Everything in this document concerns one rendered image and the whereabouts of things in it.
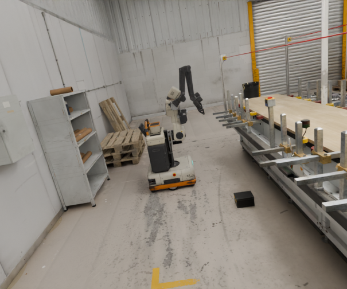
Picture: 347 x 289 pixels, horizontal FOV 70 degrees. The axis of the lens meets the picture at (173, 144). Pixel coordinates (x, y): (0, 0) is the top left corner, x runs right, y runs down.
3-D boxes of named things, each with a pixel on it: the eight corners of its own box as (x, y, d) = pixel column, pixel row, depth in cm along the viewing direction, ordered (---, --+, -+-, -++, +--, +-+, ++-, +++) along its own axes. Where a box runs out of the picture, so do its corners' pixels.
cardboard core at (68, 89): (49, 90, 346) (69, 86, 345) (51, 89, 354) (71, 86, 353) (50, 96, 348) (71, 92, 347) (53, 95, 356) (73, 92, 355)
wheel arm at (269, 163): (261, 168, 180) (260, 163, 179) (259, 167, 183) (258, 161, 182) (321, 159, 178) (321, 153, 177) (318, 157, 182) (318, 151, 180)
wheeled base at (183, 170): (149, 192, 346) (145, 176, 339) (152, 174, 407) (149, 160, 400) (197, 184, 344) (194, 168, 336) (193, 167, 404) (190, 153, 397)
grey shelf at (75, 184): (63, 211, 344) (26, 101, 299) (85, 183, 430) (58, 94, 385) (95, 206, 342) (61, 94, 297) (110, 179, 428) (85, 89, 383)
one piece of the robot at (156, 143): (153, 182, 346) (140, 124, 322) (155, 167, 399) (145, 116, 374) (176, 178, 345) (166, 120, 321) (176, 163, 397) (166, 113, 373)
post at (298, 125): (298, 183, 188) (297, 122, 174) (296, 181, 192) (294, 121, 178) (303, 182, 188) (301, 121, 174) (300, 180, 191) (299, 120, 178)
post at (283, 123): (284, 168, 212) (281, 114, 198) (282, 167, 215) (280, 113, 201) (288, 168, 212) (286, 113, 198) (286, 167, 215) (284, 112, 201)
